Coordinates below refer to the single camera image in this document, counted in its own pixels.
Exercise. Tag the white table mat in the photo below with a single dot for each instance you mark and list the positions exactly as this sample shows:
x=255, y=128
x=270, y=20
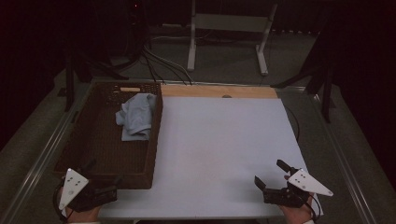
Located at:
x=218, y=149

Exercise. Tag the brown wicker basket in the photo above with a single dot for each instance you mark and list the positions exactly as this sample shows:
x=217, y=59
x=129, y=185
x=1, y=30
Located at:
x=99, y=146

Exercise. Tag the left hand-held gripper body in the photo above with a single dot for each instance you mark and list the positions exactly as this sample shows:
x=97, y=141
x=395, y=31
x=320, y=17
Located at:
x=73, y=186

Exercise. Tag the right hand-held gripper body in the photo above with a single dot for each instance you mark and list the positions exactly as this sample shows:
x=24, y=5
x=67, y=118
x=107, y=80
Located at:
x=306, y=183

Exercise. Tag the person's left hand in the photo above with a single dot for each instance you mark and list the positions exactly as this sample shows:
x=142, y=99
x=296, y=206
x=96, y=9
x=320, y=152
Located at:
x=84, y=216

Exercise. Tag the light blue tank top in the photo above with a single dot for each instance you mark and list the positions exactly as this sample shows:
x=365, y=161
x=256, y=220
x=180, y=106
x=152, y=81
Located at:
x=137, y=115

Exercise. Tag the black metal stand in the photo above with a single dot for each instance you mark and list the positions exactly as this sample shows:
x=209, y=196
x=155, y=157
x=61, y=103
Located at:
x=326, y=93
x=70, y=87

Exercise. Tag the metal table frame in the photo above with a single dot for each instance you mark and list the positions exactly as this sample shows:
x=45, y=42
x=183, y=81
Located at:
x=40, y=161

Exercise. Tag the light wooden board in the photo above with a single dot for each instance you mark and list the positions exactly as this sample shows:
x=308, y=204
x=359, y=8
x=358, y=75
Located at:
x=199, y=91

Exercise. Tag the white power strip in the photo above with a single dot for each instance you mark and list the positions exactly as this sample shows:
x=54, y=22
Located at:
x=174, y=25

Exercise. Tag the person's right hand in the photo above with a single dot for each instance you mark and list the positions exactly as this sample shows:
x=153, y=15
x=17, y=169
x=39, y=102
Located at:
x=299, y=214

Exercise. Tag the white metal stand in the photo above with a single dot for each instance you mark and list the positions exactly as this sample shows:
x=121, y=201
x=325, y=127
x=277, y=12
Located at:
x=230, y=22

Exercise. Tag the dark equipment with red light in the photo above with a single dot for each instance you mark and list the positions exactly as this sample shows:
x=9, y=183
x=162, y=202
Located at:
x=136, y=25

